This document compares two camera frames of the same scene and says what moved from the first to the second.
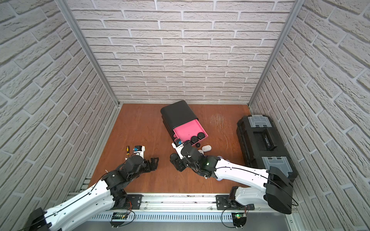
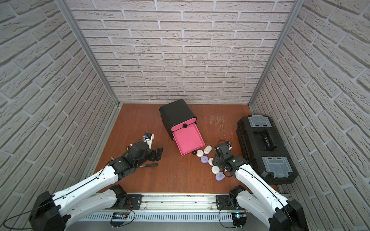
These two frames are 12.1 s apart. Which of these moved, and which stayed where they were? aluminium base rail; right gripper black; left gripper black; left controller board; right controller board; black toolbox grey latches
Moved: right gripper black; left gripper black
Stayed: black toolbox grey latches; right controller board; left controller board; aluminium base rail
